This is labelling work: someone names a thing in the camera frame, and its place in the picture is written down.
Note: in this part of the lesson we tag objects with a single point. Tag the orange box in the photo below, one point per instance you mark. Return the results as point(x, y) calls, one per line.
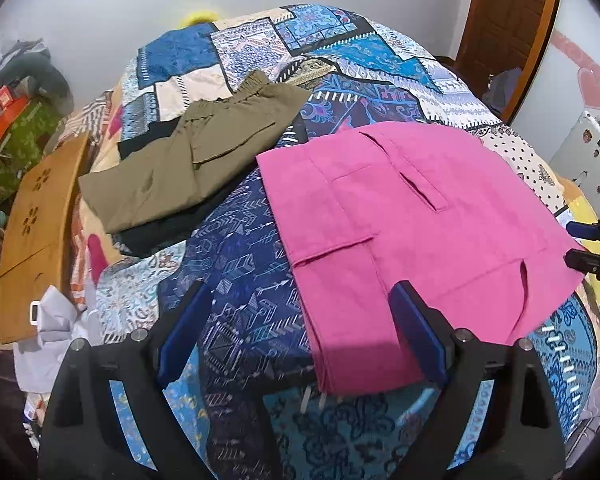
point(11, 106)

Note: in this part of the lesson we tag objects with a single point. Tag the blue patchwork bedsheet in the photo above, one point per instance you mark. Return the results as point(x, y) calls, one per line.
point(263, 417)

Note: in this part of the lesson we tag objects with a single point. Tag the olive green pants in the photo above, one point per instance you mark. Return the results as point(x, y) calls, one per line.
point(211, 144)

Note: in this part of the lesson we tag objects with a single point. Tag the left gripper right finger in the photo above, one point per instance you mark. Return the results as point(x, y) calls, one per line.
point(520, 437)

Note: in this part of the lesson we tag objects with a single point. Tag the black folded garment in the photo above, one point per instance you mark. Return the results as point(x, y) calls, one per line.
point(173, 195)

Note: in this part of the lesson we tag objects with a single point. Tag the wooden lap table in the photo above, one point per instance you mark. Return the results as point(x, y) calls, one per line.
point(37, 244)

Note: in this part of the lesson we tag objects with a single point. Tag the orange yellow blanket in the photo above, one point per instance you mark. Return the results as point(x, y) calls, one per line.
point(587, 219)

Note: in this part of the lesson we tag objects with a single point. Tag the white cabinet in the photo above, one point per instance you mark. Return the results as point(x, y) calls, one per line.
point(578, 158)

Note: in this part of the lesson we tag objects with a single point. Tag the white crumpled cloth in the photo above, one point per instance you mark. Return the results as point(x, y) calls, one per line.
point(57, 324)

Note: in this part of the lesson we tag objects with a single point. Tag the wooden door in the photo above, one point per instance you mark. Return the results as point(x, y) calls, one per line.
point(501, 35)

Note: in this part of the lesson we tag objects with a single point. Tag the pink pants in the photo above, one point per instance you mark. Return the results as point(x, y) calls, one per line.
point(362, 209)

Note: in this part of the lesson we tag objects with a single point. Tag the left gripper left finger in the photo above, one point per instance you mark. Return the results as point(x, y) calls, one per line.
point(82, 437)

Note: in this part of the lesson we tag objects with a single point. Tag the yellow round object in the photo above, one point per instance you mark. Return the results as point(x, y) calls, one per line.
point(199, 17)

